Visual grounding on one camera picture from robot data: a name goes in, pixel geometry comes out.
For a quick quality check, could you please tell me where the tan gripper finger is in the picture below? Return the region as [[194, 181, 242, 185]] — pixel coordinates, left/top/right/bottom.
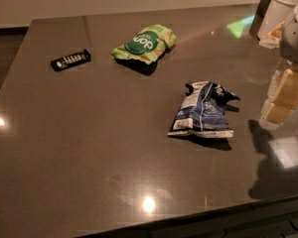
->
[[264, 67, 298, 125], [261, 70, 283, 117]]

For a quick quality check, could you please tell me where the blue chip bag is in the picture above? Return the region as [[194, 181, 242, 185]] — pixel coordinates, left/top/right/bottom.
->
[[168, 81, 239, 139]]

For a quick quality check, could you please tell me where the green chip bag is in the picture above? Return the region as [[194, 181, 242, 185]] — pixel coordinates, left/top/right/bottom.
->
[[111, 24, 177, 64]]

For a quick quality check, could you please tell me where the black candy bar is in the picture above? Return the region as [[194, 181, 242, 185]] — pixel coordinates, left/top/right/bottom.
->
[[50, 50, 91, 71]]

